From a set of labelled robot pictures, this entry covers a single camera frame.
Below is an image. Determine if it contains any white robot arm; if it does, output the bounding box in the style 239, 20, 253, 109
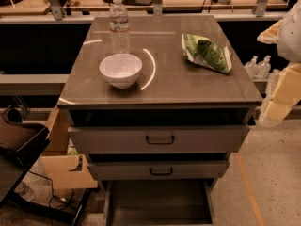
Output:
257, 0, 301, 127

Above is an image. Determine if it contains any grey drawer cabinet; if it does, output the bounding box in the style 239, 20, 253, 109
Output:
56, 14, 263, 190

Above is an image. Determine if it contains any grey top drawer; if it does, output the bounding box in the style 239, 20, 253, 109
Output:
68, 125, 249, 154

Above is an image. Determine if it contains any grey drawer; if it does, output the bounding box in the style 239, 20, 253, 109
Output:
88, 160, 228, 181
68, 125, 249, 154

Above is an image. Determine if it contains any grey middle drawer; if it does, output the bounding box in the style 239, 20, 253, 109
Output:
88, 160, 228, 181

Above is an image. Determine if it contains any white ceramic bowl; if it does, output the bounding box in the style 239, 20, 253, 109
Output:
99, 54, 142, 89

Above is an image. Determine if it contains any green chip bag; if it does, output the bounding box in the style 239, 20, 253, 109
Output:
182, 34, 232, 74

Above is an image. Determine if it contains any clear plastic water bottle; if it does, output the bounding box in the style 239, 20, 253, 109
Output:
109, 0, 130, 54

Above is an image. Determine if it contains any clear sanitizer bottle left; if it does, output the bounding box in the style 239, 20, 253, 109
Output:
244, 56, 258, 78

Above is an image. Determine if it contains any clear sanitizer bottle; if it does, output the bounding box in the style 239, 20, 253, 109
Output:
244, 56, 258, 78
255, 55, 271, 79

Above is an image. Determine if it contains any brown cardboard box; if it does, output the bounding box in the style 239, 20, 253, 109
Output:
41, 106, 98, 189

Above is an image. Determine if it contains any clear sanitizer bottle right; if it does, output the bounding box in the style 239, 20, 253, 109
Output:
255, 55, 271, 79

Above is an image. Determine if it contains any black cart with tray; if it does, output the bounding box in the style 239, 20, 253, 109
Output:
0, 106, 91, 226

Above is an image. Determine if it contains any wooden shelf with metal posts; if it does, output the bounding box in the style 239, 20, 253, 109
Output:
0, 0, 289, 24

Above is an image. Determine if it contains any black cable on floor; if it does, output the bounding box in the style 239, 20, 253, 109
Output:
27, 169, 76, 226

